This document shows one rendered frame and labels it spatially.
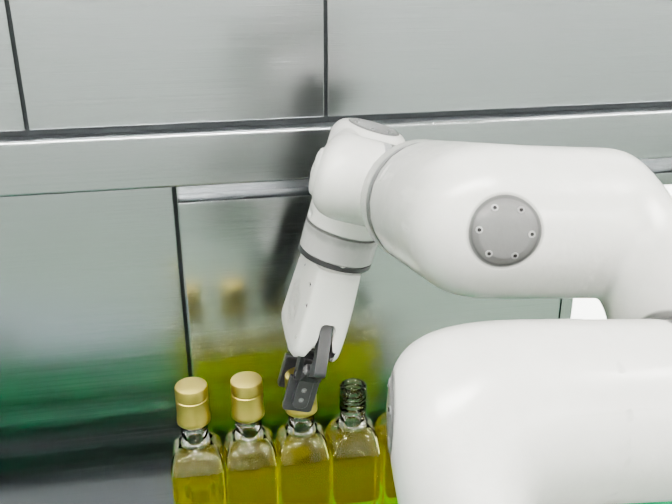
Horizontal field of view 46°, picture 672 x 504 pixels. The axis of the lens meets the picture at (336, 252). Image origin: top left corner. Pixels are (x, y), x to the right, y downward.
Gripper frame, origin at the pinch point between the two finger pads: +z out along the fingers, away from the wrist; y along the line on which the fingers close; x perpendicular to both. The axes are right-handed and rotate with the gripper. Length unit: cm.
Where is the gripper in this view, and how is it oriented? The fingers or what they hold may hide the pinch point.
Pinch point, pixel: (297, 382)
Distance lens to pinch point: 85.1
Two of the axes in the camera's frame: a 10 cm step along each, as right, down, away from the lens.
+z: -2.6, 9.0, 3.4
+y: 1.7, 3.9, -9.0
